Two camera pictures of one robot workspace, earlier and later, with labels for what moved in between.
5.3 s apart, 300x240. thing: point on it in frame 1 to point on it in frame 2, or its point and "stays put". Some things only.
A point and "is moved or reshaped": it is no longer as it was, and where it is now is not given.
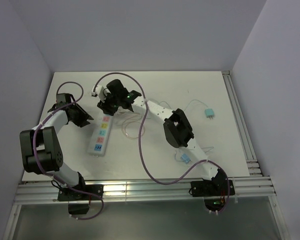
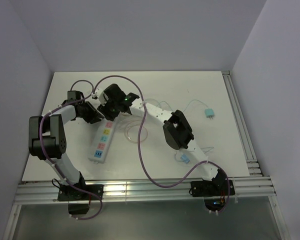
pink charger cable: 130,122 to 133,125
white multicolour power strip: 97,145 is moved or reshaped
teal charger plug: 209,113 stays put
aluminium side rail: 254,166 stays put
